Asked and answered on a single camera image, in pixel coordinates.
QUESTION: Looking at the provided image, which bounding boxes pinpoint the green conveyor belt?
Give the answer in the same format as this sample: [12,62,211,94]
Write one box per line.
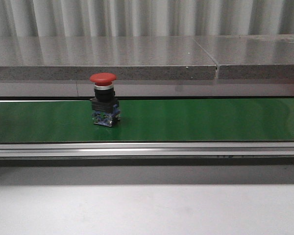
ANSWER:
[0,98,294,143]

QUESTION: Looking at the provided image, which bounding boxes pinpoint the white conveyor back panel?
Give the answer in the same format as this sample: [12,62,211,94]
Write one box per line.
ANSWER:
[0,79,294,97]

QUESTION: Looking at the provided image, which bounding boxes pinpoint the grey stone slab right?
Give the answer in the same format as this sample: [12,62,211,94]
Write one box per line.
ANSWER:
[194,34,294,80]

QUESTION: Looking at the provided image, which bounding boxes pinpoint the grey stone slab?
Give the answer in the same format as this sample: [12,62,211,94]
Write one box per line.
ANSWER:
[0,36,216,81]
[194,34,294,80]

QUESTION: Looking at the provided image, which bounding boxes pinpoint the grey stone slab left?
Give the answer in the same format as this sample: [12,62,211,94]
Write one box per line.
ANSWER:
[0,36,216,81]

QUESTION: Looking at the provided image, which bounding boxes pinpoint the white corrugated curtain backdrop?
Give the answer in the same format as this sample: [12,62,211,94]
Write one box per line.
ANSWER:
[0,0,294,37]

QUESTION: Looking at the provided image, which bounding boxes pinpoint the aluminium conveyor front rail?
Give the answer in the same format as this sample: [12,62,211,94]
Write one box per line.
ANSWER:
[0,141,294,160]

